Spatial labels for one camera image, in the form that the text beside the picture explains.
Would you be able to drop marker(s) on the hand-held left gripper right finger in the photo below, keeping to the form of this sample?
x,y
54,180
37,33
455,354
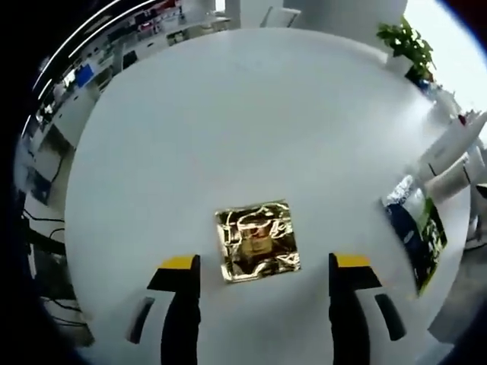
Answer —
x,y
346,311

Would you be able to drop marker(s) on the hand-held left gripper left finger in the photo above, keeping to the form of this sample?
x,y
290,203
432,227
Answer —
x,y
182,311

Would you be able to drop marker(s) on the gold foil skincare sachet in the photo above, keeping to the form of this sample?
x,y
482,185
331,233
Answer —
x,y
258,239

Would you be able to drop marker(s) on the green black skincare sachet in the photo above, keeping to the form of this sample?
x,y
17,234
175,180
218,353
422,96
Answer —
x,y
414,232

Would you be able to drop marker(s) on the white skincare tube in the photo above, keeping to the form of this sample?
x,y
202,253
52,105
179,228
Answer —
x,y
456,142

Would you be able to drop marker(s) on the blue plastic bin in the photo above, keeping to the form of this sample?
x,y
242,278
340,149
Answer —
x,y
84,75

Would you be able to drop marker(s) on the potted green plant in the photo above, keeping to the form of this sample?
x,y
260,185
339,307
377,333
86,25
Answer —
x,y
409,42

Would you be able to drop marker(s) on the white mesh-back chair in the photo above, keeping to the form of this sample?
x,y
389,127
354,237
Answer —
x,y
279,17

